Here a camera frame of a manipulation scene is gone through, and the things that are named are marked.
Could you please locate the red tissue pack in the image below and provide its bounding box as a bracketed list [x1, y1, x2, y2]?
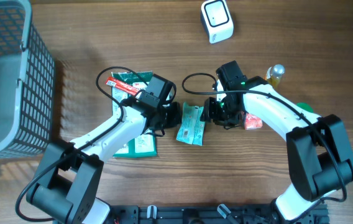
[243, 112, 263, 130]

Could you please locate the pale green wipes pack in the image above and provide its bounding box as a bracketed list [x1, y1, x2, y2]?
[176, 102, 205, 146]

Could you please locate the green glove package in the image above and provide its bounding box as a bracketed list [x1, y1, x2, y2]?
[111, 71, 157, 158]

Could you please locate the yellow oil bottle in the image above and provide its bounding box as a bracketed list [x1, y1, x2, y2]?
[265, 64, 285, 89]

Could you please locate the green lid jar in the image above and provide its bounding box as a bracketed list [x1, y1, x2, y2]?
[296, 102, 314, 113]

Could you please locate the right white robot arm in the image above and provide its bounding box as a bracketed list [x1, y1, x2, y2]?
[201, 61, 353, 223]

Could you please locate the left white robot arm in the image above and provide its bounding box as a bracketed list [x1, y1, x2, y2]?
[20, 75, 180, 223]

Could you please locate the white barcode scanner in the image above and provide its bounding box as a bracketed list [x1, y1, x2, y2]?
[200, 0, 234, 44]

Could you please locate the grey plastic mesh basket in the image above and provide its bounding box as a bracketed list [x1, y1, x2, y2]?
[0, 0, 56, 159]

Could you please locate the left black camera cable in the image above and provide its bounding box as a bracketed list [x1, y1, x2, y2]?
[15, 65, 149, 223]

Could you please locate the black camera cable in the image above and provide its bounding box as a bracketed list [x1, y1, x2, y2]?
[181, 72, 348, 224]
[15, 65, 149, 223]

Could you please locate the right black camera cable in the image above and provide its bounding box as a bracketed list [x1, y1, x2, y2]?
[181, 72, 348, 224]

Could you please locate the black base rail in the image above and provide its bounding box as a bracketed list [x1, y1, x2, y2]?
[52, 203, 329, 224]

